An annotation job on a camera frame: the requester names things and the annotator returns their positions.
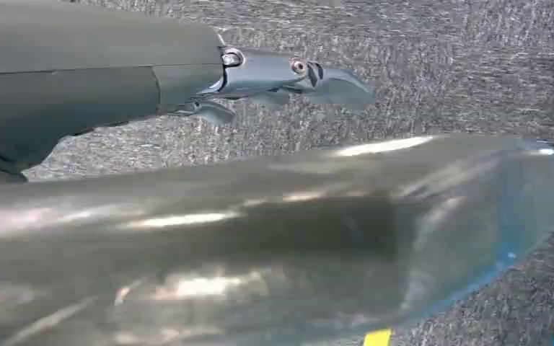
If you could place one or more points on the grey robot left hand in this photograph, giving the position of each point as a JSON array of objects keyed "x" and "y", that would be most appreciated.
[{"x": 210, "y": 258}]

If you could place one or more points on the yellow floor tape strip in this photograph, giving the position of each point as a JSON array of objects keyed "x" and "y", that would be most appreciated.
[{"x": 377, "y": 338}]

